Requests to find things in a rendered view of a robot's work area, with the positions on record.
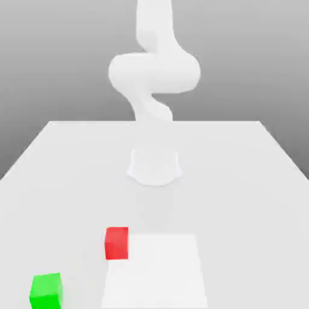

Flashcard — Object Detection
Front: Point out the small red cube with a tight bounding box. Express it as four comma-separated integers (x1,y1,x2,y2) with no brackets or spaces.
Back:
104,226,130,261

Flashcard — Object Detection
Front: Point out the small green cube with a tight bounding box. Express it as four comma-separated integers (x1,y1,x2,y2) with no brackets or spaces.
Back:
28,272,63,309

